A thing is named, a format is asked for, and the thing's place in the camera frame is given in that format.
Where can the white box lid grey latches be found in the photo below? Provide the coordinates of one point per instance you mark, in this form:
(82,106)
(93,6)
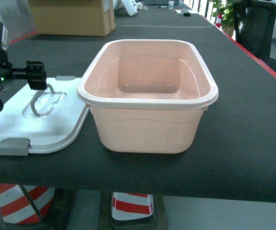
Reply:
(42,122)

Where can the red white traffic cone left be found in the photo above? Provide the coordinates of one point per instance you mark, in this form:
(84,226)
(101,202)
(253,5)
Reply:
(26,207)

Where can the red white traffic cone right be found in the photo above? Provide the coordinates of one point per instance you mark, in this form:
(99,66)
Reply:
(132,211)

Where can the white paper cup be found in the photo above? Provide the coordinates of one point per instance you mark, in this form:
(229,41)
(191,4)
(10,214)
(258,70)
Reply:
(171,4)

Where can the red white traffic cone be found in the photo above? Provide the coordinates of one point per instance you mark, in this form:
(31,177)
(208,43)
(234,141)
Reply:
(26,207)
(132,211)

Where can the red metal table frame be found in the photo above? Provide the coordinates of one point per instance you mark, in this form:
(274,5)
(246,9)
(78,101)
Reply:
(259,60)

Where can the brown cardboard box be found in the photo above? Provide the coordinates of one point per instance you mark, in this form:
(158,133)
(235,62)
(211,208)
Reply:
(73,17)

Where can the pink plastic storage box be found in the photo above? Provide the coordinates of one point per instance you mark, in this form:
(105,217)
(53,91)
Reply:
(147,95)

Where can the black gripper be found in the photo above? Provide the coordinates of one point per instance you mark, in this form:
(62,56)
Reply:
(34,72)

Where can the green potted plant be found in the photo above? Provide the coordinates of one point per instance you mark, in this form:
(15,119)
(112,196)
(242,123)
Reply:
(225,9)

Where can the black mesh chair right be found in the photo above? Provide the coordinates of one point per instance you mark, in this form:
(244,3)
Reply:
(254,22)

